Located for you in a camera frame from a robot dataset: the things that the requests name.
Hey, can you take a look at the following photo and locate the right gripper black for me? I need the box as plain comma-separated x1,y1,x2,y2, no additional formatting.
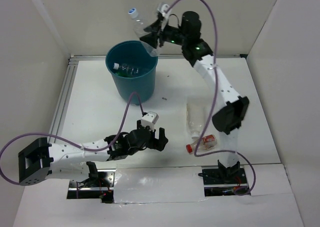
140,18,188,49

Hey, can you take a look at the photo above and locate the clear bottle white cap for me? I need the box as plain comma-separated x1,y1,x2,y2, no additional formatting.
128,8,159,57

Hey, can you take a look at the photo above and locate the clear bottle front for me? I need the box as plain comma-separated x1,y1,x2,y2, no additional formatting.
112,63,142,78

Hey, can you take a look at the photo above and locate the large clear square bottle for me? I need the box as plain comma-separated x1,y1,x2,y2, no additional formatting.
186,102,205,140

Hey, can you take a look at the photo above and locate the red cap red label bottle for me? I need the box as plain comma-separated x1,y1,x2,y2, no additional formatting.
186,134,218,154

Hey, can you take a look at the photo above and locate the green soda bottle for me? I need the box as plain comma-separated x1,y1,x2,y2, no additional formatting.
115,71,130,78

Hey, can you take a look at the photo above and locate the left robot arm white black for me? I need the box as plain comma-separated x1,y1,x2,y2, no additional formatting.
18,121,169,187

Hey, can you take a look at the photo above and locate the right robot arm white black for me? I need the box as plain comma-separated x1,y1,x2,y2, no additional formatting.
138,10,250,183

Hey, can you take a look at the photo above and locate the teal plastic bin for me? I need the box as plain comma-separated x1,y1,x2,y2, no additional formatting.
105,40,158,105

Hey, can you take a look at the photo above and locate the silver tape sheet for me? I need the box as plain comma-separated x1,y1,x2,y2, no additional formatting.
113,166,206,204

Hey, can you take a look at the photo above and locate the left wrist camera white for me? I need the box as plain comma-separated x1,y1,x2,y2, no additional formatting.
140,111,159,132

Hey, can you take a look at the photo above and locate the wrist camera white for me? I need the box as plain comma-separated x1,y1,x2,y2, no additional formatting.
140,111,159,132
156,2,170,19

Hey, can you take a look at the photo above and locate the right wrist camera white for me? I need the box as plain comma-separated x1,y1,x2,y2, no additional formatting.
156,2,170,19

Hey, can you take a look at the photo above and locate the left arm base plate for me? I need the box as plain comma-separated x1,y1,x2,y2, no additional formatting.
66,169,116,204

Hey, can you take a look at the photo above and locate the aluminium frame rail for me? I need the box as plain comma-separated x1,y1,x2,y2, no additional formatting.
38,53,247,169

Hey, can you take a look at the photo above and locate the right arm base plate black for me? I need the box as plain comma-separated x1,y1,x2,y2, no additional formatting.
198,168,249,197

